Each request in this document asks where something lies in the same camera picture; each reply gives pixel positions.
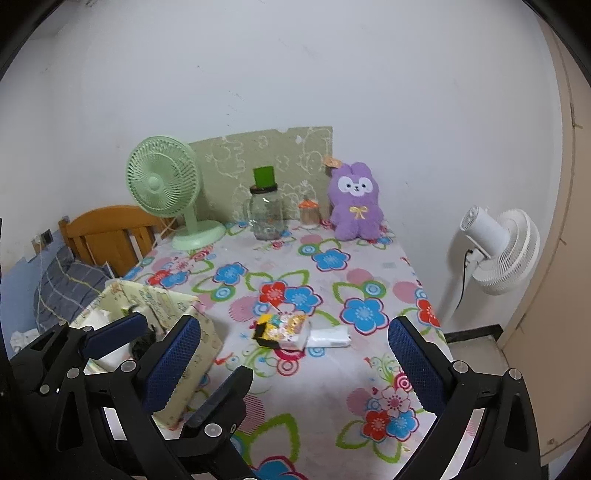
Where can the white plastic-wrapped pack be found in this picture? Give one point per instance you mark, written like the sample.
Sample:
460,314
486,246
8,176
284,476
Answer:
104,318

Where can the white crumpled cloth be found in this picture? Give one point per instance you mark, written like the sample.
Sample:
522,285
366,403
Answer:
23,340

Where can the green patterned board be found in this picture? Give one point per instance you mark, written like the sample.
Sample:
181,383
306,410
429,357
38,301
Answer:
221,157

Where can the white standing fan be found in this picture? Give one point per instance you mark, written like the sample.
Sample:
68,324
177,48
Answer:
503,254

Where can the purple plush bunny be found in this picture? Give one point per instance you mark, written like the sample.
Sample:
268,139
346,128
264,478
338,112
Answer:
355,212

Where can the white tissue pack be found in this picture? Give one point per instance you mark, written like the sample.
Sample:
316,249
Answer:
328,338

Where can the blue checked bedsheet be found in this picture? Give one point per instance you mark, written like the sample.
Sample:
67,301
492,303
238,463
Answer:
18,286

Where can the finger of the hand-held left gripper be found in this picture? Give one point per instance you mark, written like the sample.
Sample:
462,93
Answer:
115,333
221,401

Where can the grey sock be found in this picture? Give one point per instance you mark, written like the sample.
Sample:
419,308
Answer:
144,341

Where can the wooden bed headboard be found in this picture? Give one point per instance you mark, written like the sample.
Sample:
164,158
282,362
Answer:
101,230

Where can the glass jar with green lid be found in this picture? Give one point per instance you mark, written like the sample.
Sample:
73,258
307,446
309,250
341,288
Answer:
267,212

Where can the small jar with orange lid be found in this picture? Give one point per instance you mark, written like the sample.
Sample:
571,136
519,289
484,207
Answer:
309,217

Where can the green desk fan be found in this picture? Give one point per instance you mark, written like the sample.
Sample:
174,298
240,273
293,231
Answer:
159,180

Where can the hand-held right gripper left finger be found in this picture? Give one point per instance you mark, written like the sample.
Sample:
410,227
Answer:
175,364

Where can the yellow fabric storage basket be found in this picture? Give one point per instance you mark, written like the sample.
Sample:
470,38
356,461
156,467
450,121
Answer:
207,341

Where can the grey plaid pillow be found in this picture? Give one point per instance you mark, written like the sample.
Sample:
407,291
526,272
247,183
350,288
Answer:
69,286

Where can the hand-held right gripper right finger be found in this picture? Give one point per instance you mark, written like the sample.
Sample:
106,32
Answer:
415,364

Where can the yellow snack packet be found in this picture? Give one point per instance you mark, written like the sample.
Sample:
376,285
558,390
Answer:
279,328

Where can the beige wardrobe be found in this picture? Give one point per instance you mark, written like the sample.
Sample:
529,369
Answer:
568,277

